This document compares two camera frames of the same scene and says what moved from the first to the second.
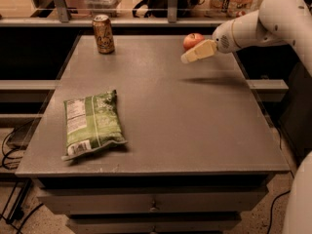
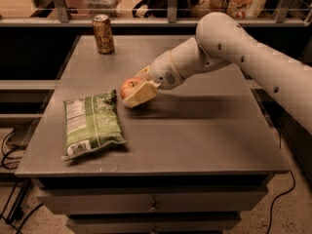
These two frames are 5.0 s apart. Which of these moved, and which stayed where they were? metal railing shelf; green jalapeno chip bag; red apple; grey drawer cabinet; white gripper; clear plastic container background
Moved: white gripper; red apple
Stayed: green jalapeno chip bag; clear plastic container background; metal railing shelf; grey drawer cabinet
